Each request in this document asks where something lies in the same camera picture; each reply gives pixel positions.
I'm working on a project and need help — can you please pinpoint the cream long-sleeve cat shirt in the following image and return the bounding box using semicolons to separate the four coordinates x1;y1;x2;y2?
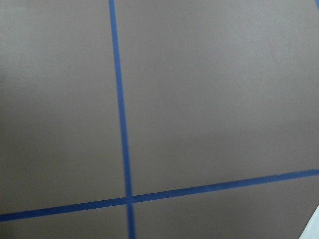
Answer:
299;206;319;239

